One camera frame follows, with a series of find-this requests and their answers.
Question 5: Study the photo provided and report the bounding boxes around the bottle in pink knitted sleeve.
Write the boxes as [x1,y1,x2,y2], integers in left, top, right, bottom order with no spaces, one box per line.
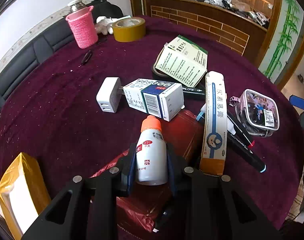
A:
[65,0,99,49]

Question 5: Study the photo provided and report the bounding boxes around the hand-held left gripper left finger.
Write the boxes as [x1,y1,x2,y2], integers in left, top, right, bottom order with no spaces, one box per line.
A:
[21,142,138,240]

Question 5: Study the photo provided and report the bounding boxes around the white blue medicine box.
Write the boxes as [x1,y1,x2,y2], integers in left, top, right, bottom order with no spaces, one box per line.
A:
[122,78,184,122]

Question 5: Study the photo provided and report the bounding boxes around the pile of assorted clutter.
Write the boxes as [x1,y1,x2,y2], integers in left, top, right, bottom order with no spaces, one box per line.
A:
[144,0,271,28]

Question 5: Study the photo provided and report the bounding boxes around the clear cartoon print pouch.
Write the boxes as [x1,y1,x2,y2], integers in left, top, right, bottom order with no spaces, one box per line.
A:
[233,89,280,138]

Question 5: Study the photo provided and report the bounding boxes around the red foil packet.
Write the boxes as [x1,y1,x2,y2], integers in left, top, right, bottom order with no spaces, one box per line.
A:
[91,109,205,233]

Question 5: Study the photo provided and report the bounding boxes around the white USB charger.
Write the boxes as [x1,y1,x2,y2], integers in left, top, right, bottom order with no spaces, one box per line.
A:
[96,77,124,114]

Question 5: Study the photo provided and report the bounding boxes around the blue plastic stool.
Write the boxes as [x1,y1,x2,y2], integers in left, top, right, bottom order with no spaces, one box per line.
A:
[289,94,304,111]

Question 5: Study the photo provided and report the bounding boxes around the long white ointment box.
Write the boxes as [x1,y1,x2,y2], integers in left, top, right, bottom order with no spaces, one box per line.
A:
[199,71,227,176]

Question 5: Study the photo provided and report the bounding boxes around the black marker red band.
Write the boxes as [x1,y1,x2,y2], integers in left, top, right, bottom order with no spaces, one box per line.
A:
[226,110,256,148]

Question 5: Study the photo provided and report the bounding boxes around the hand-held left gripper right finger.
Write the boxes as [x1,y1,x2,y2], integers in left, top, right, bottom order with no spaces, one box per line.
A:
[166,142,282,240]

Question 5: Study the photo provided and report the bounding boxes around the white plush toy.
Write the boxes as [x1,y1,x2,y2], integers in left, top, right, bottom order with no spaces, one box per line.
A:
[95,16,115,35]

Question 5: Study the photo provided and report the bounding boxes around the wooden cabinet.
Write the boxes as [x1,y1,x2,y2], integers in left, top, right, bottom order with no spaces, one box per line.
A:
[128,0,284,57]

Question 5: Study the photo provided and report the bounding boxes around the white bottle orange cap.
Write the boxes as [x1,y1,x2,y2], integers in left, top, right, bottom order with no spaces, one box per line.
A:
[136,115,169,186]

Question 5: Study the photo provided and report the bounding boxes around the maroon tablecloth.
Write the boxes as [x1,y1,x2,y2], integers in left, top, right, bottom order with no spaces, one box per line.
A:
[0,15,304,240]

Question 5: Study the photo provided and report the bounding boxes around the white green medicine box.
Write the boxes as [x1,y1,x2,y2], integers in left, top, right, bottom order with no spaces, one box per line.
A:
[156,35,209,88]

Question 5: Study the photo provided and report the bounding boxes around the black bag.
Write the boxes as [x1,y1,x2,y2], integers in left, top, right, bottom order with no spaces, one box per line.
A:
[86,0,124,22]

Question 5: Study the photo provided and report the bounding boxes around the gold rimmed white tray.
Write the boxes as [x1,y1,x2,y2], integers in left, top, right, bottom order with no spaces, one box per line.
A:
[0,152,52,240]

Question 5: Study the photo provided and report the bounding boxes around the black marker tan caps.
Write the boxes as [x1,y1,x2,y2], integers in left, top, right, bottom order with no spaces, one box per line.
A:
[182,86,206,96]

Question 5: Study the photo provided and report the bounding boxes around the black leather sofa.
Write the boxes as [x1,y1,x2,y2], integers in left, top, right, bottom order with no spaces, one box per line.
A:
[0,17,77,110]

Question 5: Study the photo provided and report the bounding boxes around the bamboo wall sticker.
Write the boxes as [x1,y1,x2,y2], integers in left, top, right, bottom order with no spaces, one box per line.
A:
[263,0,300,78]

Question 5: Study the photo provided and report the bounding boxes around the yellow tape roll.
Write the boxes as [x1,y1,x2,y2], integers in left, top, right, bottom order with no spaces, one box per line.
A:
[112,17,146,42]

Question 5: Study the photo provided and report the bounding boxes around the black marker teal tip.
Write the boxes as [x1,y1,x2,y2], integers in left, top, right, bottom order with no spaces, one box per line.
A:
[226,132,267,173]

